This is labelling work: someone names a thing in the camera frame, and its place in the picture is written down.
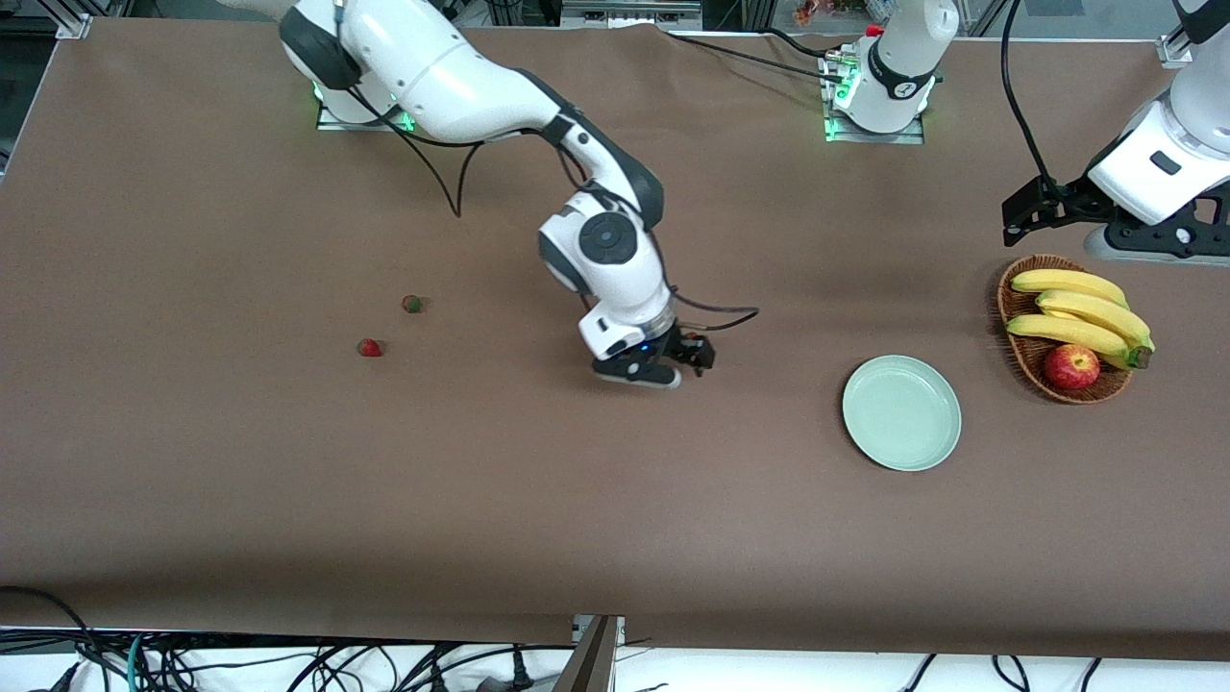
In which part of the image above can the brown angled post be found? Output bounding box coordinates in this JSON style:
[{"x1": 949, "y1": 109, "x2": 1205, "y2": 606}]
[{"x1": 550, "y1": 615, "x2": 621, "y2": 692}]

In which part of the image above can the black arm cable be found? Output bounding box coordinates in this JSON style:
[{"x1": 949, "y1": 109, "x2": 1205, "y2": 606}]
[
  {"x1": 336, "y1": 0, "x2": 762, "y2": 334},
  {"x1": 997, "y1": 0, "x2": 1058, "y2": 193}
]

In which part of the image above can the grey metal rail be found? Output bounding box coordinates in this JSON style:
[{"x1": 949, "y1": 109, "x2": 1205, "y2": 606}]
[{"x1": 560, "y1": 0, "x2": 704, "y2": 28}]

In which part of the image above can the brown wicker basket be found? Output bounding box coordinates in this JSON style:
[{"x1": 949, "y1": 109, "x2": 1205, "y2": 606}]
[{"x1": 996, "y1": 254, "x2": 1135, "y2": 406}]

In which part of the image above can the pale green round plate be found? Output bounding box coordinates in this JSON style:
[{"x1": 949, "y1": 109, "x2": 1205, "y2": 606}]
[{"x1": 842, "y1": 355, "x2": 963, "y2": 473}]

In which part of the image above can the brown table cover sheet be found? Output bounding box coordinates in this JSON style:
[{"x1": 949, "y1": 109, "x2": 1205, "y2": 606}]
[{"x1": 0, "y1": 16, "x2": 1230, "y2": 662}]

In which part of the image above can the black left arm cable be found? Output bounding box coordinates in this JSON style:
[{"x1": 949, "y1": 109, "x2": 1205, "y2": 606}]
[{"x1": 997, "y1": 0, "x2": 1058, "y2": 193}]

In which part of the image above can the red apple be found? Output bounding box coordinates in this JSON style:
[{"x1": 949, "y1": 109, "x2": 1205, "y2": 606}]
[{"x1": 1044, "y1": 344, "x2": 1102, "y2": 391}]

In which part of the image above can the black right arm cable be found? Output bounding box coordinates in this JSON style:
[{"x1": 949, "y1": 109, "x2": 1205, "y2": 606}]
[{"x1": 336, "y1": 0, "x2": 762, "y2": 334}]

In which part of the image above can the yellow banana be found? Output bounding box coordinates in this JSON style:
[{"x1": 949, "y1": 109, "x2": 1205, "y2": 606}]
[
  {"x1": 1009, "y1": 268, "x2": 1131, "y2": 310},
  {"x1": 1005, "y1": 313, "x2": 1154, "y2": 372},
  {"x1": 1035, "y1": 289, "x2": 1154, "y2": 352}
]

